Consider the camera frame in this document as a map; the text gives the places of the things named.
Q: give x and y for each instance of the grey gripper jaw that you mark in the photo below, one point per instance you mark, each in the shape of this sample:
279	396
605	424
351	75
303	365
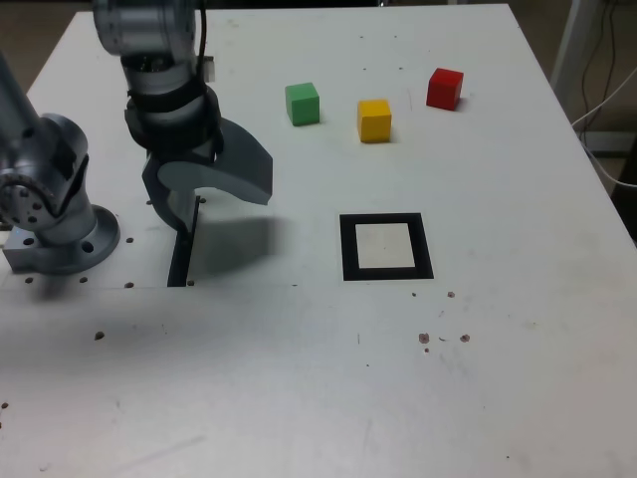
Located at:
166	206
234	169

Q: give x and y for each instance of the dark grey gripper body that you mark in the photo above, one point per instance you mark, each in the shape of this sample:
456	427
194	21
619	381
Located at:
184	153

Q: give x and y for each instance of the green cube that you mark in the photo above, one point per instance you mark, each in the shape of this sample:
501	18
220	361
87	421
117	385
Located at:
302	105

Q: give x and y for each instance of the yellow cube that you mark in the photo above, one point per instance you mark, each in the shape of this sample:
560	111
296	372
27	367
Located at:
374	122

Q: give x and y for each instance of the red cube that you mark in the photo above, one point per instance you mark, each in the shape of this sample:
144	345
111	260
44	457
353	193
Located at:
443	89

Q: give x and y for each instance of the black tape square outline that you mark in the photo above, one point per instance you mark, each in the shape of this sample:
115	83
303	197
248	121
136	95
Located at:
348	249

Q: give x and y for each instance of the black tape strip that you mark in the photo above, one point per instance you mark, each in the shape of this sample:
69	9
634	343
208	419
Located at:
179	264

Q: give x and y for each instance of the white metal post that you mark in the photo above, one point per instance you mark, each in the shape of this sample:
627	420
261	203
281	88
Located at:
572	40

